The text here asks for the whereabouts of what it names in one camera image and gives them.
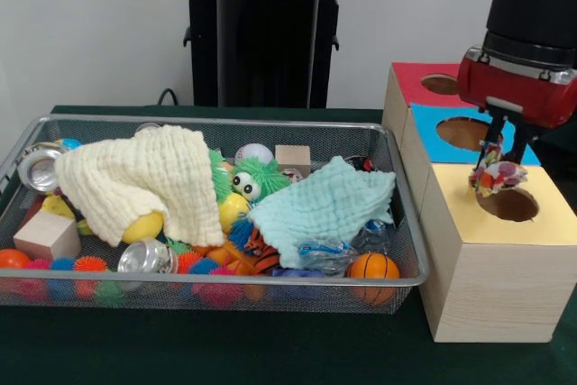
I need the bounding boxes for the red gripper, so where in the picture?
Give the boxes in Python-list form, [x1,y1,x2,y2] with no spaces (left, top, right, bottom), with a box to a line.
[457,45,577,172]

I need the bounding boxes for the multicolour rope knot ball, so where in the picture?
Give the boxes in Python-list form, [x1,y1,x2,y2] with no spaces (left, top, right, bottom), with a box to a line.
[468,143,529,199]

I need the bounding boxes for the cream waffle cloth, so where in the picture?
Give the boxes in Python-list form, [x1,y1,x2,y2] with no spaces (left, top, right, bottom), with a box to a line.
[53,124,225,249]

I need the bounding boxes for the wooden box with three holes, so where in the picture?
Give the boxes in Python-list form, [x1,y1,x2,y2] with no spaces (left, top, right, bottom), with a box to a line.
[381,61,577,344]

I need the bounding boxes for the metal mesh bin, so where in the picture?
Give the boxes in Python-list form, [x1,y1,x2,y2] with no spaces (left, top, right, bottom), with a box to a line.
[0,114,430,316]

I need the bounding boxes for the dark green tablecloth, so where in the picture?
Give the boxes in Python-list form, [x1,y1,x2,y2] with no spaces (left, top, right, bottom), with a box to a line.
[538,125,577,169]
[0,105,577,385]

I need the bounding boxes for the orange basketball toy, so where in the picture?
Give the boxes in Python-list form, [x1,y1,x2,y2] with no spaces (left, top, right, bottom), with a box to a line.
[346,252,401,305]

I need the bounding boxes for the light blue waffle cloth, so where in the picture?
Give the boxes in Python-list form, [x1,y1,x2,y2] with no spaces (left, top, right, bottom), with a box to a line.
[247,155,397,269]

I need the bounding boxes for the small wooden cube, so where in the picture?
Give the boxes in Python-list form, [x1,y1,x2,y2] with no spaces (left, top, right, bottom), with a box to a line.
[273,144,312,178]

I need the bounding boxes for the green fuzzy toy with eyes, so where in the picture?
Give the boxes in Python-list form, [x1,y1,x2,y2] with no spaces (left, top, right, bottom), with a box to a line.
[209,150,292,204]

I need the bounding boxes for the white baseball toy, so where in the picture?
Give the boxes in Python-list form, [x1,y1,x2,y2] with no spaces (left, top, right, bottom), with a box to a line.
[234,142,275,165]

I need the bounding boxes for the yellow smooth ball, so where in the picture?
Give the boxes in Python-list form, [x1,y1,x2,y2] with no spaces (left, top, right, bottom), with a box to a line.
[121,211,164,244]

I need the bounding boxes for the silver metal can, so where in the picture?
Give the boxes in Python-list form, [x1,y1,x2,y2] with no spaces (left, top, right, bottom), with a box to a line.
[116,238,179,274]
[18,143,64,192]

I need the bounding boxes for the large wooden cube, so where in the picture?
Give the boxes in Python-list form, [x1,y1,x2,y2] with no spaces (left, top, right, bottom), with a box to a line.
[13,211,82,262]

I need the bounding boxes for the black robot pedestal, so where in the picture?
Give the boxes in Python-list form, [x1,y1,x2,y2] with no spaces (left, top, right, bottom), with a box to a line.
[174,0,362,110]

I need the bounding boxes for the black cable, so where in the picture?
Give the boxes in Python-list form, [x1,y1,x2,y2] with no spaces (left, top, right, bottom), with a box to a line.
[156,87,196,107]

